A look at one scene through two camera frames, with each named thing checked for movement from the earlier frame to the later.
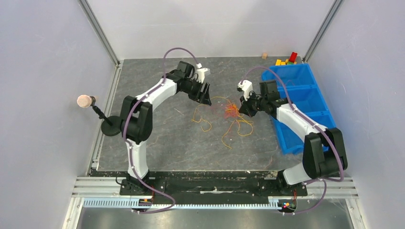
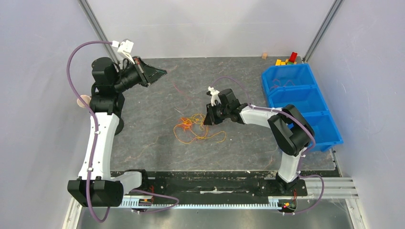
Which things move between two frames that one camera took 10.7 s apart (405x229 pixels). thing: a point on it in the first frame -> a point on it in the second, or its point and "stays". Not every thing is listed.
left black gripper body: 193,89 -> 134,75
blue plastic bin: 296,84 stays
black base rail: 270,184 stays
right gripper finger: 245,109 -> 209,119
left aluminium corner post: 89,12 stays
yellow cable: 249,121 -> 193,139
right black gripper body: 250,105 -> 214,113
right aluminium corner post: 334,8 stays
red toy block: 293,57 stays
